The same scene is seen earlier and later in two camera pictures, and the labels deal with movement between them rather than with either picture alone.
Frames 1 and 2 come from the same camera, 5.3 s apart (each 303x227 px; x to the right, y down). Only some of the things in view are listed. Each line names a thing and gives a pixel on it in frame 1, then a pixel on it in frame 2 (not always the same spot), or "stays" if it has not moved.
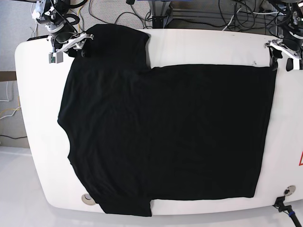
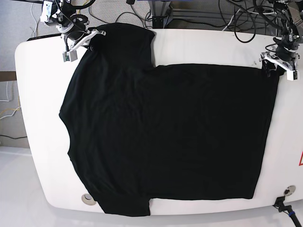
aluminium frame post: (163, 13) stays
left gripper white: (77, 42) -> (82, 39)
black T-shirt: (138, 133) stays
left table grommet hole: (87, 199) stays
